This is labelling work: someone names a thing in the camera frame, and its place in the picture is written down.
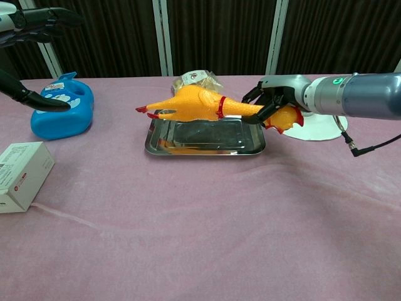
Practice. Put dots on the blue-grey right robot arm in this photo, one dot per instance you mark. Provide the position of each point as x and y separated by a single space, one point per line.
360 97

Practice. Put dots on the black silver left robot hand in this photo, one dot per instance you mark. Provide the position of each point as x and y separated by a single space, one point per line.
47 15

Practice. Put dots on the white paper plate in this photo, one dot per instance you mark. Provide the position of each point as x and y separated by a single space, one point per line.
319 130

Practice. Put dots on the dark pleated curtain panel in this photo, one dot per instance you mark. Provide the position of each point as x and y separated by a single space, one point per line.
219 37
18 59
119 37
338 31

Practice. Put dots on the white cardboard box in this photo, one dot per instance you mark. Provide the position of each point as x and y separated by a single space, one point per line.
22 175

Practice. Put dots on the yellow rubber chicken toy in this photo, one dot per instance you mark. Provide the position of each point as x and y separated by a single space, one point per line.
191 103

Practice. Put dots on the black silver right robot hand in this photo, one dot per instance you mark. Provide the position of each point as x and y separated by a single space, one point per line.
288 86

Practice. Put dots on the white metal frame post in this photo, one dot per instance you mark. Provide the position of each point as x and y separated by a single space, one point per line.
398 66
51 62
161 37
277 37

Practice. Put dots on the blue cartoon detergent bottle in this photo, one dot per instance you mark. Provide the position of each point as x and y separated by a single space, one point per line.
62 125

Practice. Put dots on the pink fleece tablecloth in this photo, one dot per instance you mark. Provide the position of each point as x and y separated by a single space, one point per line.
156 235

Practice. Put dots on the clear bag of snacks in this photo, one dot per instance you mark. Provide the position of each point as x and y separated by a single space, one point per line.
194 78

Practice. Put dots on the stainless steel rectangular tray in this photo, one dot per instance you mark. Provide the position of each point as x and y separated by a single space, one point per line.
203 138

